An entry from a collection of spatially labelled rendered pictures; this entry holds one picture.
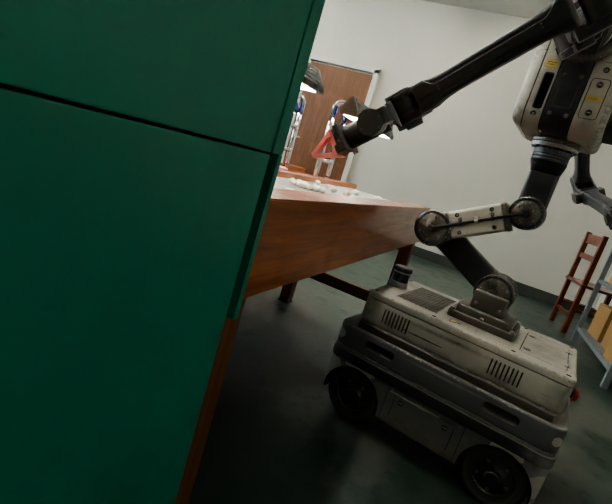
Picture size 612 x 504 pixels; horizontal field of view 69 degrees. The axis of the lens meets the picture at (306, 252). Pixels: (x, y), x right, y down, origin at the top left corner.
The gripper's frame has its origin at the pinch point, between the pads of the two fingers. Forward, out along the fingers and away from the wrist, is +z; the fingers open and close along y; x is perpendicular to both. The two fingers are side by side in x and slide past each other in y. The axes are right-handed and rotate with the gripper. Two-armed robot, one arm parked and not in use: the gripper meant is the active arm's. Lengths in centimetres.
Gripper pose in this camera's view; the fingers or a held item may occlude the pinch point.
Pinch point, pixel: (315, 154)
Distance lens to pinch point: 114.0
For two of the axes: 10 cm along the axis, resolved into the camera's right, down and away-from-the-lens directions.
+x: 3.4, 9.4, -0.6
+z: -8.5, 3.4, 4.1
